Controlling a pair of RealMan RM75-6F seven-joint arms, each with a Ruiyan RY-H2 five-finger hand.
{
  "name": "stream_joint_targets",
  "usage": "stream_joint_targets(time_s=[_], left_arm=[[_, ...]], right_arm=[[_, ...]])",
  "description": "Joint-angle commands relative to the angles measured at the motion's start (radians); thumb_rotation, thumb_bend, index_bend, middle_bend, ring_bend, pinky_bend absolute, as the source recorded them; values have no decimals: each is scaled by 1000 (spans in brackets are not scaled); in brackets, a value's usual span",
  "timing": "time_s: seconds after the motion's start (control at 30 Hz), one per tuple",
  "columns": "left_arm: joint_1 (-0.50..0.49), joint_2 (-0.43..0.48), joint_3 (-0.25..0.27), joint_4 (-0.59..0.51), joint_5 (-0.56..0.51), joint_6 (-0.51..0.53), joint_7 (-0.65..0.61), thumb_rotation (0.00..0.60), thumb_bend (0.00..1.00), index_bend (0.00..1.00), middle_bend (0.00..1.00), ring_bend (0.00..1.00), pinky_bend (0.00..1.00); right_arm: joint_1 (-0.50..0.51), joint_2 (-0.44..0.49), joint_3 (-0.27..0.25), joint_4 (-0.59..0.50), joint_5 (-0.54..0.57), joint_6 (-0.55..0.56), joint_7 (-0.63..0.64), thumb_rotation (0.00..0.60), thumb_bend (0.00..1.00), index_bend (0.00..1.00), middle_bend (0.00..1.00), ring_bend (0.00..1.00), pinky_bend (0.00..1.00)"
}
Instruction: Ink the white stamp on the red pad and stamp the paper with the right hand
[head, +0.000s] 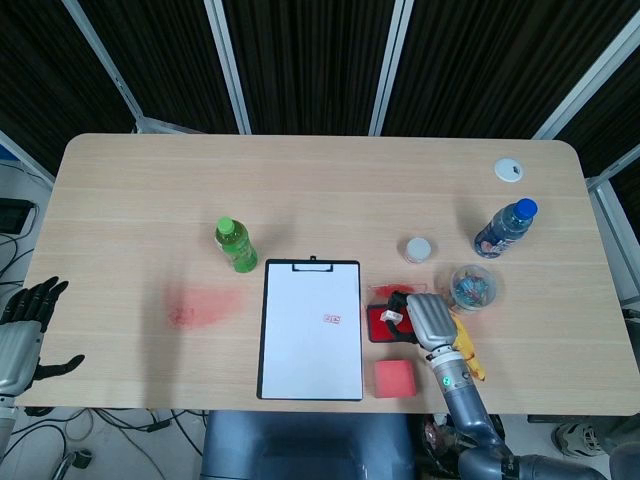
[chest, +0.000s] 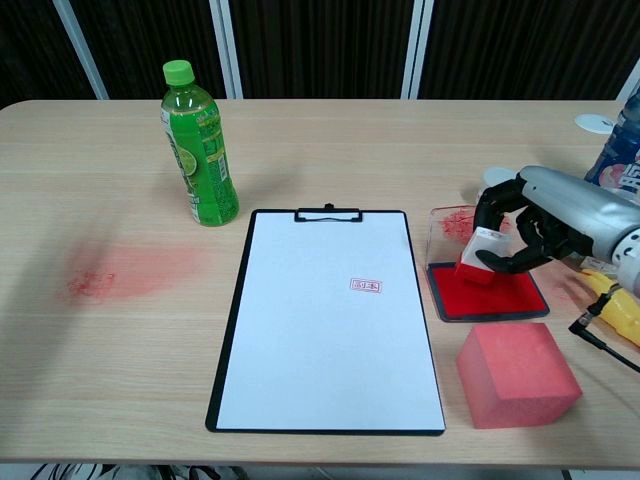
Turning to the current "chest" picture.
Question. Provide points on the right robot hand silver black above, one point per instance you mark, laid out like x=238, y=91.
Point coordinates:
x=565, y=200

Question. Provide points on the small stamp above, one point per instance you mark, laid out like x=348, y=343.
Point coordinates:
x=472, y=267

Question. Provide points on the red ink pad clear lid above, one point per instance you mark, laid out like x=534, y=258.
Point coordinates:
x=490, y=300

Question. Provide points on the blue drink bottle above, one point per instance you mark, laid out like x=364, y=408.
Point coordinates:
x=617, y=160

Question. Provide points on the red foam block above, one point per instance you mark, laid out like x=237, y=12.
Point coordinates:
x=515, y=370

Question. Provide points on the white paper sheet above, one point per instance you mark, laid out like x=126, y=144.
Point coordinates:
x=320, y=350

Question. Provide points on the black clipboard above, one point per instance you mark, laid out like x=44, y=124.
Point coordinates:
x=235, y=320

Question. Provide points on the green drink bottle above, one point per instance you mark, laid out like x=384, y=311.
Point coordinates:
x=200, y=150

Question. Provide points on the white partition frame post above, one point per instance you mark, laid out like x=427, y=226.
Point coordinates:
x=631, y=90
x=226, y=50
x=417, y=50
x=80, y=50

